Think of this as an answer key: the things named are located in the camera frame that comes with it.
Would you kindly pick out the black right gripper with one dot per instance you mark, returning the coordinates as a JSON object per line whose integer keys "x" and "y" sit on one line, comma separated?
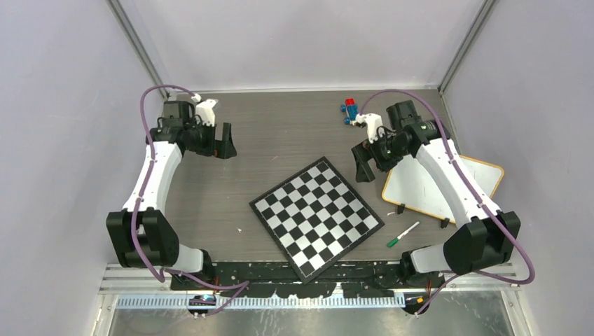
{"x": 363, "y": 152}

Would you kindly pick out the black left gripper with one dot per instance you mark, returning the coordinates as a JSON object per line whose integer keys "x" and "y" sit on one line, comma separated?
{"x": 223, "y": 149}

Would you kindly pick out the yellow framed whiteboard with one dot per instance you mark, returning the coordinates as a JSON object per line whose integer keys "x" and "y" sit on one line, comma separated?
{"x": 409, "y": 184}

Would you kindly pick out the black white chessboard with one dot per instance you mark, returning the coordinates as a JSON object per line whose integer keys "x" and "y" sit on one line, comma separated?
{"x": 315, "y": 217}

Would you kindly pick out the white green marker pen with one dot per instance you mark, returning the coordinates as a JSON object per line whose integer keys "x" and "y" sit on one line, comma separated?
{"x": 395, "y": 240}

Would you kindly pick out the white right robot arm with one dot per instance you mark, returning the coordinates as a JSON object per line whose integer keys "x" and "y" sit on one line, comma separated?
{"x": 485, "y": 235}

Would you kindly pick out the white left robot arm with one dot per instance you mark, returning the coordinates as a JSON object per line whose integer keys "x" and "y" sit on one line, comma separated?
{"x": 140, "y": 232}

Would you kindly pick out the blue red toy car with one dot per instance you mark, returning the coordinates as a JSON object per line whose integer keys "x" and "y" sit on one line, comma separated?
{"x": 350, "y": 110}

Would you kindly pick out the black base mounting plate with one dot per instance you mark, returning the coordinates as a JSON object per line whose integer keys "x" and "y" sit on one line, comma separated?
{"x": 356, "y": 279}

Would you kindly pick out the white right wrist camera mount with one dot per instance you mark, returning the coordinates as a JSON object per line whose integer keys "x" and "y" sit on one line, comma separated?
{"x": 371, "y": 122}

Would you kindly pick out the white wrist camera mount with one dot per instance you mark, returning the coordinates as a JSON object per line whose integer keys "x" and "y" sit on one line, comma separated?
{"x": 205, "y": 110}
{"x": 371, "y": 122}

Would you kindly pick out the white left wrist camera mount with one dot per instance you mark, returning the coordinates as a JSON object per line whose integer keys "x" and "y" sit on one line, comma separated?
{"x": 205, "y": 110}

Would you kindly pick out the aluminium front rail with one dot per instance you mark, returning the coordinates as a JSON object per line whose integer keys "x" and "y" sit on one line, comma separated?
{"x": 138, "y": 289}

